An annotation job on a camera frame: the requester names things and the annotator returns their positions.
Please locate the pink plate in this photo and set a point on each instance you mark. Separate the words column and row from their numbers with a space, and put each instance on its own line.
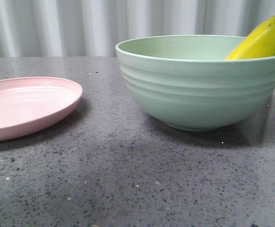
column 30, row 104

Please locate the green ribbed bowl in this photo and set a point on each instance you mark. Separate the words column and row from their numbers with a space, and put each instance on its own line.
column 187, row 82

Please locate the yellow banana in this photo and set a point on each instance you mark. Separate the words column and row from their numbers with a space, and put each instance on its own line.
column 259, row 43

